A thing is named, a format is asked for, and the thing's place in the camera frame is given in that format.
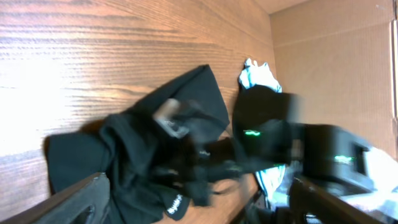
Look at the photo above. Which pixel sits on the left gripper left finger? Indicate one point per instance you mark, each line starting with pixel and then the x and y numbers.
pixel 86 202

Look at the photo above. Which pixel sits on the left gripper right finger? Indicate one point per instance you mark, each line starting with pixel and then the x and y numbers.
pixel 307 198

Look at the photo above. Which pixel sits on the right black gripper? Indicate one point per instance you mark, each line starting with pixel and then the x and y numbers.
pixel 204 149

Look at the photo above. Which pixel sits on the black t-shirt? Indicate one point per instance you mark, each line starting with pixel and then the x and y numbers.
pixel 127 145

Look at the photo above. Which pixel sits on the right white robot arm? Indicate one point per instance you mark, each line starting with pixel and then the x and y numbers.
pixel 263 137

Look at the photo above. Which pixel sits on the light blue printed t-shirt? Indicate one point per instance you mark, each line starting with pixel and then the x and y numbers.
pixel 261 77

